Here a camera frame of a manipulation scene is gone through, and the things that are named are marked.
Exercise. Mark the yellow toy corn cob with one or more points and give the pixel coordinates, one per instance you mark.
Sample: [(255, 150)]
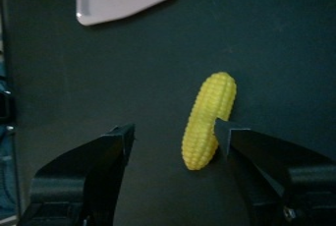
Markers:
[(208, 122)]

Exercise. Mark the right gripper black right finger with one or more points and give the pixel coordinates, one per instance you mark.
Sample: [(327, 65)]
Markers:
[(284, 177)]

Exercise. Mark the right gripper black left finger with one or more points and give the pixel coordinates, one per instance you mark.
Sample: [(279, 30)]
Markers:
[(83, 184)]

